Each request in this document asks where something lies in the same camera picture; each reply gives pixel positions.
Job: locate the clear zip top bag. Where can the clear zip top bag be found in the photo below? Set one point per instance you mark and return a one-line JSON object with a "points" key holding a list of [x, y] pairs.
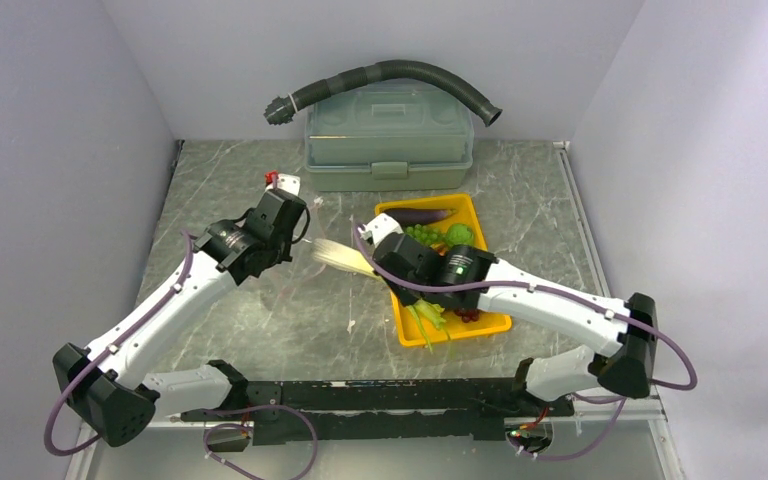
{"points": [[279, 283]]}

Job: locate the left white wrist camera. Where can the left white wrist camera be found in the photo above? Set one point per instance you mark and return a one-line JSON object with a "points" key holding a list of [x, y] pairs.
{"points": [[282, 181]]}

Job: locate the green toy grapes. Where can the green toy grapes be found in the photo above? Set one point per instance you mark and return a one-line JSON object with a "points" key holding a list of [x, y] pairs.
{"points": [[426, 235]]}

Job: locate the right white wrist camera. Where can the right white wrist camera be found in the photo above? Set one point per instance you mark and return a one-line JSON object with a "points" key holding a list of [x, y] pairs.
{"points": [[379, 228]]}

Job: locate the red toy grapes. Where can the red toy grapes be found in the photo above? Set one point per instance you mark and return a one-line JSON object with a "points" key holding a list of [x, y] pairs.
{"points": [[467, 315]]}

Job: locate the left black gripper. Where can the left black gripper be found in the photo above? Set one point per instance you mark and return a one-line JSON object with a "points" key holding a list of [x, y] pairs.
{"points": [[287, 250]]}

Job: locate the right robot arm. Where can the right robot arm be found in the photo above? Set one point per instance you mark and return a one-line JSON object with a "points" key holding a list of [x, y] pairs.
{"points": [[617, 342]]}

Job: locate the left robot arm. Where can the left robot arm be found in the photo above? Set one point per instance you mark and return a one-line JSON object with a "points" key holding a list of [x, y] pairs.
{"points": [[110, 382]]}

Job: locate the purple toy eggplant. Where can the purple toy eggplant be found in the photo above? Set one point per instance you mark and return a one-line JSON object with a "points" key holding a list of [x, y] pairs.
{"points": [[416, 216]]}

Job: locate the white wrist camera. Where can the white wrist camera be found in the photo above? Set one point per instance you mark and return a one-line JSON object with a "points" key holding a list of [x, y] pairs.
{"points": [[379, 228], [282, 181]]}

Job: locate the grey plastic storage box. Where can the grey plastic storage box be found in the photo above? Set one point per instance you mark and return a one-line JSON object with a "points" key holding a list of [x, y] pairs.
{"points": [[389, 136]]}

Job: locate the yellow plastic tray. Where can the yellow plastic tray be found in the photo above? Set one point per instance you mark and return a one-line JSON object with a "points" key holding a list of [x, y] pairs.
{"points": [[489, 323]]}

